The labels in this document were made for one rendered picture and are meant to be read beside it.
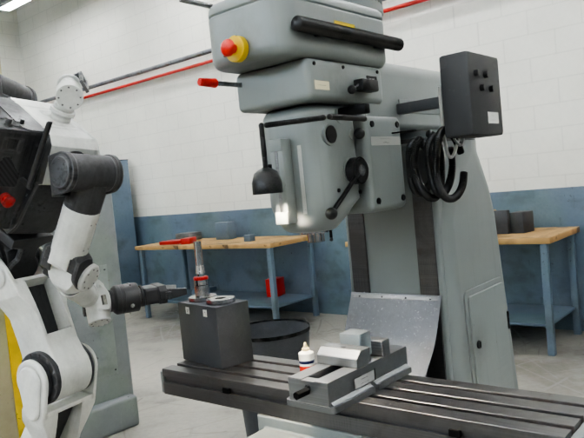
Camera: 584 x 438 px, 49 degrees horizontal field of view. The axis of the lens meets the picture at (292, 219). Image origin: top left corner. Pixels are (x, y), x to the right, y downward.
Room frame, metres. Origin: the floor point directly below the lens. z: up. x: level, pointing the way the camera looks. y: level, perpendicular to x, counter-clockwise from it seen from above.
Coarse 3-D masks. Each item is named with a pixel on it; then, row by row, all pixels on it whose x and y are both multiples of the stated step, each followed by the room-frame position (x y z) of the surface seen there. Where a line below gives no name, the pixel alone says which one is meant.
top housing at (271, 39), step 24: (240, 0) 1.50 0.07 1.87; (264, 0) 1.46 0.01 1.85; (288, 0) 1.46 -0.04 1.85; (312, 0) 1.52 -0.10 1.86; (336, 0) 1.61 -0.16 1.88; (216, 24) 1.55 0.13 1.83; (240, 24) 1.51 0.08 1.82; (264, 24) 1.46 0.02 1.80; (288, 24) 1.46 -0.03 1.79; (360, 24) 1.68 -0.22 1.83; (216, 48) 1.56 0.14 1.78; (264, 48) 1.46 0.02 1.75; (288, 48) 1.46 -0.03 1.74; (312, 48) 1.51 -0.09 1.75; (336, 48) 1.59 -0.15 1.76; (360, 48) 1.67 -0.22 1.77; (240, 72) 1.64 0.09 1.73
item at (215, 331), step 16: (192, 304) 1.97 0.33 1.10; (208, 304) 1.93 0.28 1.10; (224, 304) 1.90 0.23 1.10; (240, 304) 1.93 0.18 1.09; (192, 320) 1.97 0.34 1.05; (208, 320) 1.90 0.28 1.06; (224, 320) 1.88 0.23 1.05; (240, 320) 1.92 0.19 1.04; (192, 336) 1.98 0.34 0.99; (208, 336) 1.91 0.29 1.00; (224, 336) 1.88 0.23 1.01; (240, 336) 1.92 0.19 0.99; (192, 352) 1.99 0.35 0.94; (208, 352) 1.92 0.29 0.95; (224, 352) 1.88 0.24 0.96; (240, 352) 1.91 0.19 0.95
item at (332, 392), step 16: (384, 352) 1.60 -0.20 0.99; (400, 352) 1.66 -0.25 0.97; (320, 368) 1.55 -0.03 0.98; (336, 368) 1.58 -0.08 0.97; (352, 368) 1.52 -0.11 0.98; (368, 368) 1.55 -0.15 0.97; (384, 368) 1.60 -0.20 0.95; (400, 368) 1.65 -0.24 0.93; (304, 384) 1.47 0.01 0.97; (320, 384) 1.44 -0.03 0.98; (336, 384) 1.45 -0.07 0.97; (352, 384) 1.50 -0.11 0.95; (368, 384) 1.54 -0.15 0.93; (384, 384) 1.57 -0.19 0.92; (288, 400) 1.51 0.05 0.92; (304, 400) 1.48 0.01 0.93; (320, 400) 1.44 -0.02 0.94; (336, 400) 1.45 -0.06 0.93; (352, 400) 1.47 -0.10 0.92
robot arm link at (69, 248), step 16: (64, 208) 1.55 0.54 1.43; (64, 224) 1.55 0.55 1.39; (80, 224) 1.55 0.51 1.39; (64, 240) 1.55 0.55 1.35; (80, 240) 1.56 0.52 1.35; (48, 256) 1.60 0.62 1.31; (64, 256) 1.57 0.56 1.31; (80, 256) 1.58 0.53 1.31; (80, 272) 1.60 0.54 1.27; (96, 272) 1.65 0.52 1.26; (80, 288) 1.61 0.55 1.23
